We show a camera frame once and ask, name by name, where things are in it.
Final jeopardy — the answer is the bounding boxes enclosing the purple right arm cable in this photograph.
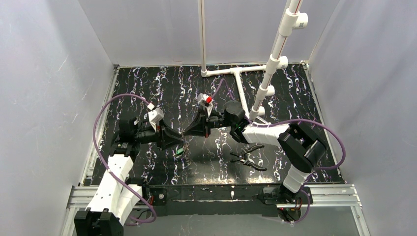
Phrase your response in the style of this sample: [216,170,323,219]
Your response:
[210,78,347,224]

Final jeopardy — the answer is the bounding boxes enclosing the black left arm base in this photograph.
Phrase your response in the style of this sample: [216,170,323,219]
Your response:
[119,186,168,207]

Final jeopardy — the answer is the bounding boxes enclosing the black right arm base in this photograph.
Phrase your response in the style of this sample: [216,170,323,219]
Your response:
[256,185,314,224]

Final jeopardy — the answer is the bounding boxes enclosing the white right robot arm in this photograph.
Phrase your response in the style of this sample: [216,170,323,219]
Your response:
[183,100,328,194]

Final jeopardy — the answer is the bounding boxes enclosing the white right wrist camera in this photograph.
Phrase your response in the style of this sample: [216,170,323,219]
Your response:
[197,93,213,117]

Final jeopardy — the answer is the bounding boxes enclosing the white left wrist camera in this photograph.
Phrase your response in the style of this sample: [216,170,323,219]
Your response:
[147,103,164,132]

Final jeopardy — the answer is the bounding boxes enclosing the white PVC pipe frame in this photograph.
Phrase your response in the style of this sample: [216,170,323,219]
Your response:
[198,0,309,119]

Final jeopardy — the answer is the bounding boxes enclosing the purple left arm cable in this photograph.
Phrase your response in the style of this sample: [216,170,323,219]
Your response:
[92,93,158,227]

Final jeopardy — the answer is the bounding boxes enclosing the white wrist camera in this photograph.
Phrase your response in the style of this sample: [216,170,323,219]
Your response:
[147,103,164,132]
[197,93,213,117]

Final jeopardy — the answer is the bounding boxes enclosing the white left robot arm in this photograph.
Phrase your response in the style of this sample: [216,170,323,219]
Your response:
[74,118,183,236]

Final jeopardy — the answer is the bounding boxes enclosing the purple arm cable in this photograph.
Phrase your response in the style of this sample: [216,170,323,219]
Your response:
[92,93,158,227]
[210,78,347,224]

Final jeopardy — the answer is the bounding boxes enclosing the black handled pliers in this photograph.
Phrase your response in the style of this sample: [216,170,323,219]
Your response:
[230,144,268,172]

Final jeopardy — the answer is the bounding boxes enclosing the aluminium front rail frame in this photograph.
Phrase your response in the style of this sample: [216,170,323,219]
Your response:
[60,185,371,236]

